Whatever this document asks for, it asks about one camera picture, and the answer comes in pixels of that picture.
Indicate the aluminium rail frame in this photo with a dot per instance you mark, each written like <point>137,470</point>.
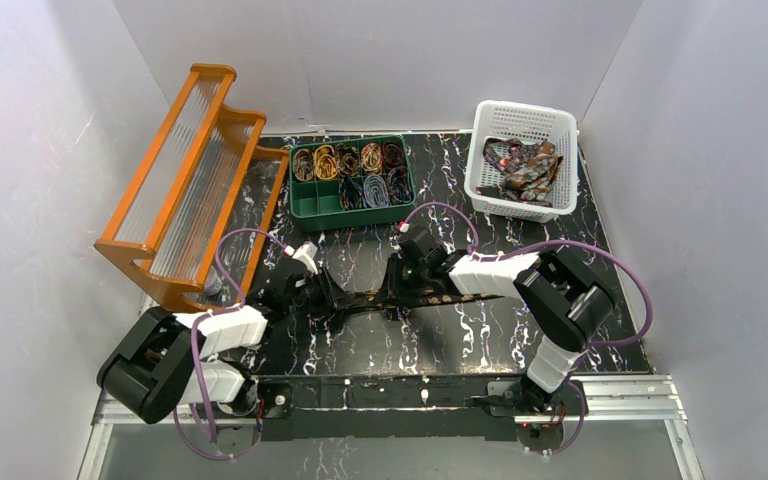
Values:
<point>616,425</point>

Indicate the dark red rolled tie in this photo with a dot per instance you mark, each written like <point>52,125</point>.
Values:
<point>393,155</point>

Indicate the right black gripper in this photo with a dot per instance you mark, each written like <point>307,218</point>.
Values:
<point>393,285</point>

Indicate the dark blue rolled tie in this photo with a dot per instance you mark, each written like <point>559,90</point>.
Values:
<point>399,187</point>

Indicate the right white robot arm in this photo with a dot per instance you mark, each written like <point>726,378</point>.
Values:
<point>567,300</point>

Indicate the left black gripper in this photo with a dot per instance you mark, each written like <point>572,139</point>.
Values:
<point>321,292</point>

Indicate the orange wooden rack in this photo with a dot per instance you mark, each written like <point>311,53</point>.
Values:
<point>165,231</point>

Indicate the dark floral tie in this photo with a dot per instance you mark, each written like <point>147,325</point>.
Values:
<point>374,300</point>

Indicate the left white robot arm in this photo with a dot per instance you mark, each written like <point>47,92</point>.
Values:
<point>170,359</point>

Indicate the light blue rolled tie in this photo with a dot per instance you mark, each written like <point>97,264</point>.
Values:
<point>375,192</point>

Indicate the dark multicolour rolled tie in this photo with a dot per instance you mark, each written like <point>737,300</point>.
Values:
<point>351,194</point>

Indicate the patterned ties in basket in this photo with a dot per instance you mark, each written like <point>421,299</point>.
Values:
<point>529,170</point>

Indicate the green compartment tray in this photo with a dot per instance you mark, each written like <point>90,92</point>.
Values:
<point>316,206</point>

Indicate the white plastic basket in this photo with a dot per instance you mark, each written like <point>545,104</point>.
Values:
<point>531,124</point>

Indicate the orange rolled tie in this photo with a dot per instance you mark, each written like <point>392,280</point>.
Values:
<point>371,161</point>

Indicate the black base bar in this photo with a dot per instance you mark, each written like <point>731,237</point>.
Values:
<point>378,406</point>

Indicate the dark brown rolled tie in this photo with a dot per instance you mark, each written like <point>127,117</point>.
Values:
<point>348,158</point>

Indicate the yellow rolled tie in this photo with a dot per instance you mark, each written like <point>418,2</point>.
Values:
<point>326,165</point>

